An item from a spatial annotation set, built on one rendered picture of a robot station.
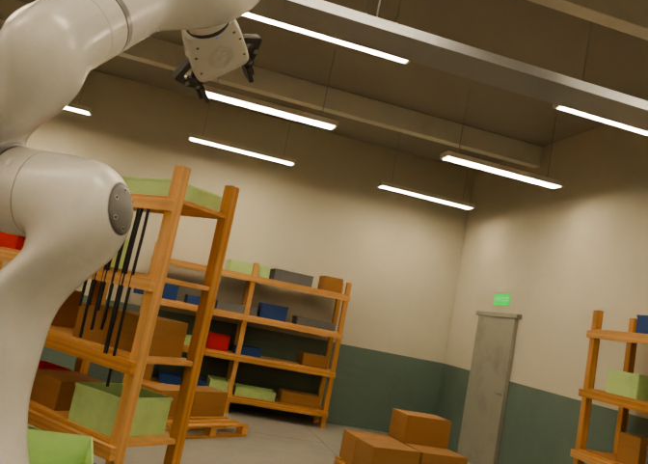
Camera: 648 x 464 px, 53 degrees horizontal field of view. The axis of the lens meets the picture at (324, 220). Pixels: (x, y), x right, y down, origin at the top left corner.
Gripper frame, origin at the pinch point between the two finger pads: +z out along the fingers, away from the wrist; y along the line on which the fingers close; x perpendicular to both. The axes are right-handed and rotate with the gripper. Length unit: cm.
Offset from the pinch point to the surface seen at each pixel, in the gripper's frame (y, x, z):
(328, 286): 134, 318, 820
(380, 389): 140, 178, 966
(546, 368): 294, 34, 723
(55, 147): -129, 657, 657
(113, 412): -101, 70, 271
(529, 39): 356, 247, 377
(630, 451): 234, -91, 532
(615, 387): 263, -40, 532
